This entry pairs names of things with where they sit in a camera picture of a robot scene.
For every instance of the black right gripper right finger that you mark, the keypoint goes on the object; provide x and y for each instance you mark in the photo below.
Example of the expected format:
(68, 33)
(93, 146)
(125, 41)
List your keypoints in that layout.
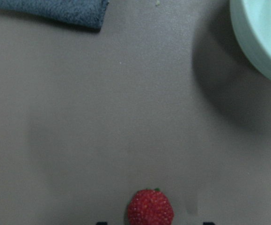
(208, 223)

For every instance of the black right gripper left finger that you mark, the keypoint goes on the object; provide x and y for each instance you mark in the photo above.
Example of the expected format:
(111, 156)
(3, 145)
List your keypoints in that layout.
(102, 223)

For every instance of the red strawberry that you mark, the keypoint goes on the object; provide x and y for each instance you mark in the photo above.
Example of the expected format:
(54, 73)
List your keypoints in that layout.
(150, 207)

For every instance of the mint green bowl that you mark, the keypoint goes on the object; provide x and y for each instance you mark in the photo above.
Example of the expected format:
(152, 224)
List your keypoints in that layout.
(251, 21)

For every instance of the grey folded cloth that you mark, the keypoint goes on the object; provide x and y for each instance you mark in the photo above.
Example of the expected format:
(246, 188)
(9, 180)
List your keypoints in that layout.
(88, 14)

